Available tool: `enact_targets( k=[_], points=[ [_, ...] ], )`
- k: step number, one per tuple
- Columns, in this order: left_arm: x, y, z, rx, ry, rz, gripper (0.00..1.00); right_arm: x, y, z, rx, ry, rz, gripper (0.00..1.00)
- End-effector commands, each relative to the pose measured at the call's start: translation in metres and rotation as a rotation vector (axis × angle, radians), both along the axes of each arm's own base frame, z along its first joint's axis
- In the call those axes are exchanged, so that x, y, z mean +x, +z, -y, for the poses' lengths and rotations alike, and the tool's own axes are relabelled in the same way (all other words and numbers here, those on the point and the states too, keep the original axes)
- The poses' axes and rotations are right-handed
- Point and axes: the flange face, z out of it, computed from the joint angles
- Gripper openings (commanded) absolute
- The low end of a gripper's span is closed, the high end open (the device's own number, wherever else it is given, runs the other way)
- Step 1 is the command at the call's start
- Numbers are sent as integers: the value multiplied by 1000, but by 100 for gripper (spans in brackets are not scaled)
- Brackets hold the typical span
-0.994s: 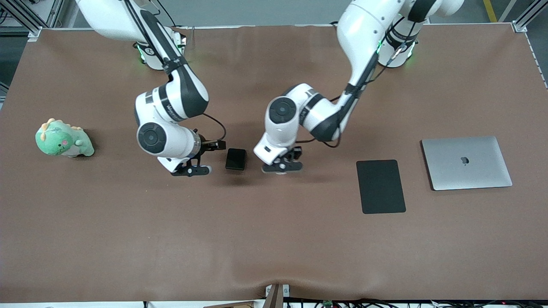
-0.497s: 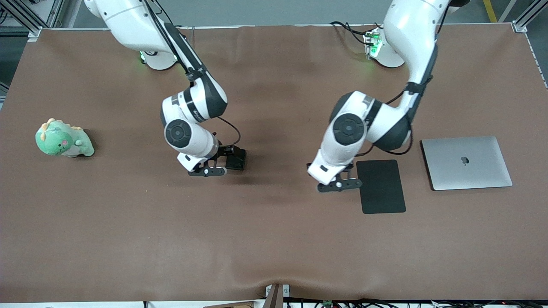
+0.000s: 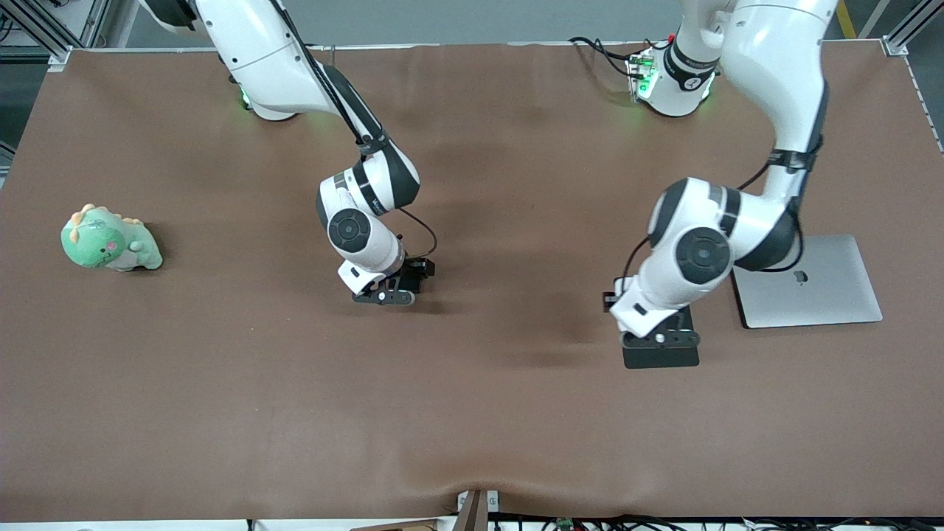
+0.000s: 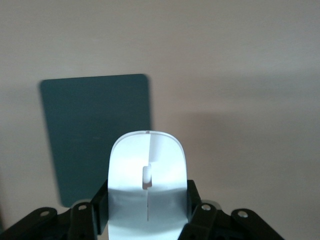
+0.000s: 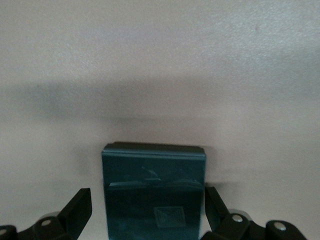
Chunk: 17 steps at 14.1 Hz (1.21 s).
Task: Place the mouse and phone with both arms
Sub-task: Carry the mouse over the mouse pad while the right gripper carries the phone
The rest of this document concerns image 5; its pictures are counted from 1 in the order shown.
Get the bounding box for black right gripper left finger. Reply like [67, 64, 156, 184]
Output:
[0, 187, 93, 240]

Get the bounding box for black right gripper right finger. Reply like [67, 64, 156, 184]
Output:
[203, 186, 307, 240]

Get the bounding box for black phone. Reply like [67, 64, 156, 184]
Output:
[101, 141, 207, 240]

